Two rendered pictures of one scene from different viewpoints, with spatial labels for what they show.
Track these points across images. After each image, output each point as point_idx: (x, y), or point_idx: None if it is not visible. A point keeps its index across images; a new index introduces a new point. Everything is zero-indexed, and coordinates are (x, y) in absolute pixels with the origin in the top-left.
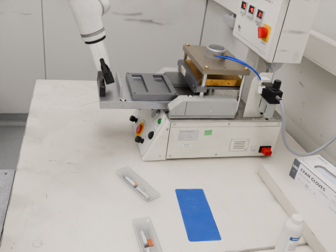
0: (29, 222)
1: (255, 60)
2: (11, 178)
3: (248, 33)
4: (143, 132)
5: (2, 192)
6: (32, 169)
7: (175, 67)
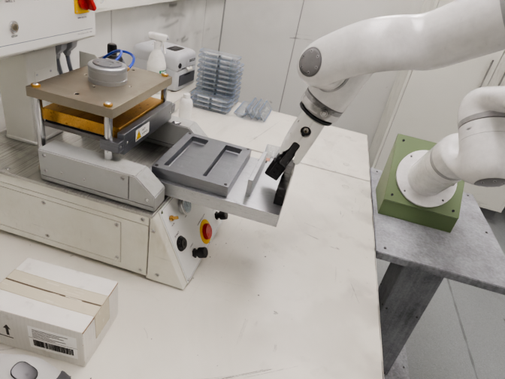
0: (352, 199)
1: (52, 59)
2: (377, 241)
3: (43, 23)
4: (210, 216)
5: (382, 229)
6: (357, 244)
7: (112, 168)
